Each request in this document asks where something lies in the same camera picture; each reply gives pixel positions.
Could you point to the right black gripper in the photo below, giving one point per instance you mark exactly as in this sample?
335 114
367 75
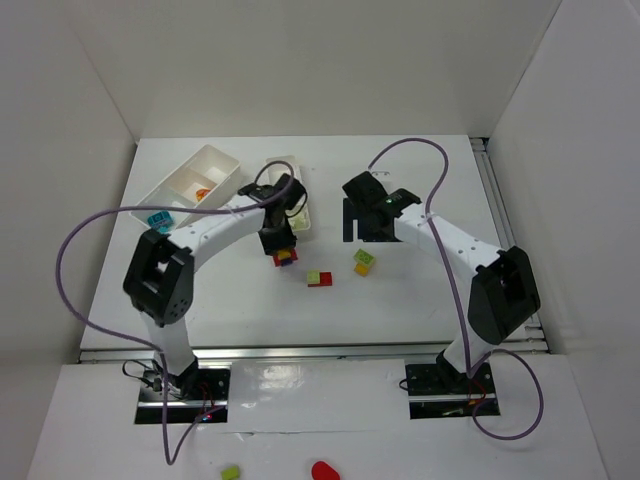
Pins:
363 220

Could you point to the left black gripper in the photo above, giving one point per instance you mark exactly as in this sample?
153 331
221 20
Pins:
278 241

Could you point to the red yellow purple lego stack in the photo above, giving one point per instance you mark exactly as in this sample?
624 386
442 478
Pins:
285 257

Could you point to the lime and red lego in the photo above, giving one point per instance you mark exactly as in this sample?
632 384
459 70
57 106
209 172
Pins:
316 278

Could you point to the yellow oval lego piece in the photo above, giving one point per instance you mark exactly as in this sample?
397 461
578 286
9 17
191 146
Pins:
201 194

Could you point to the teal arched lego brick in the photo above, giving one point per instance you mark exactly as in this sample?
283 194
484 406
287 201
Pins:
161 221

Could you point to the lime lego brick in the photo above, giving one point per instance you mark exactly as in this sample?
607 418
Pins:
298 223

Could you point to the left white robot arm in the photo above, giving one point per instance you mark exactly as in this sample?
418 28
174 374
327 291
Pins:
161 276

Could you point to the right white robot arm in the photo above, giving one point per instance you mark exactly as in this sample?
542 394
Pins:
495 289

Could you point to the centre white compartment tray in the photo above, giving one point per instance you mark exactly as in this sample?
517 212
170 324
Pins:
289 164

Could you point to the white compartment tray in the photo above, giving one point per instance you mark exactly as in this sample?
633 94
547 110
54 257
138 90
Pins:
207 168
289 164

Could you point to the lime and yellow lego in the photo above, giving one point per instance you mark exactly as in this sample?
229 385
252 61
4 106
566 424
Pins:
364 261

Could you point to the left white compartment tray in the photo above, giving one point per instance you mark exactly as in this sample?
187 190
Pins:
207 168

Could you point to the red oval lego foreground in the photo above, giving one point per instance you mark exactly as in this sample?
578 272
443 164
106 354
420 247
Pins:
321 470

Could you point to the lime lego foreground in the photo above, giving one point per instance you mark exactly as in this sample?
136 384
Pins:
230 473

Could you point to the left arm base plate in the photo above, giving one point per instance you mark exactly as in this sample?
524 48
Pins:
205 396

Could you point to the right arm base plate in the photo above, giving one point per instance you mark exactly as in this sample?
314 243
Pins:
430 398

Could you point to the front aluminium rail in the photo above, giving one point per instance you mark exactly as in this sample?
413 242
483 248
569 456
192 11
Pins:
273 353

